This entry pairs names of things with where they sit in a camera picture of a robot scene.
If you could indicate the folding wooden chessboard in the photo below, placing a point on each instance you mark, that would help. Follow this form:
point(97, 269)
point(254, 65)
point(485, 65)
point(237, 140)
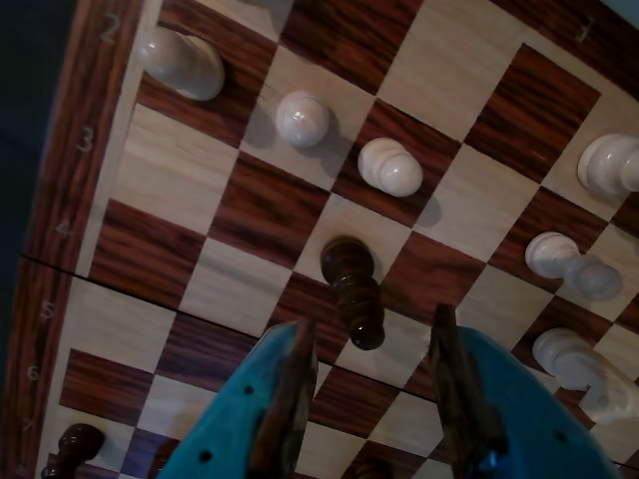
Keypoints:
point(439, 65)

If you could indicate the dark brown chess pawn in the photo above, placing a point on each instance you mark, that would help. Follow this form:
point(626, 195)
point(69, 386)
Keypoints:
point(75, 441)
point(161, 456)
point(349, 279)

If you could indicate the turquoise gripper finger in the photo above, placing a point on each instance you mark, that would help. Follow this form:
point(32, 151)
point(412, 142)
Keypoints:
point(509, 424)
point(234, 424)

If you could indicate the dark grey desk mat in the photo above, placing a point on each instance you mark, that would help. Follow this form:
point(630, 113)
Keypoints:
point(25, 100)

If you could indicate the white chess knight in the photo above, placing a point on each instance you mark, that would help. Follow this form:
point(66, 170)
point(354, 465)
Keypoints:
point(574, 364)

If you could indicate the white chess king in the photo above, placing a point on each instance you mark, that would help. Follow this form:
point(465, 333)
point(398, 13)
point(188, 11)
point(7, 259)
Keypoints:
point(609, 162)

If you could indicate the white chess pawn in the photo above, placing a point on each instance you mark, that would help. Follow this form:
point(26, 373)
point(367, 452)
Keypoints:
point(302, 119)
point(185, 65)
point(549, 254)
point(389, 167)

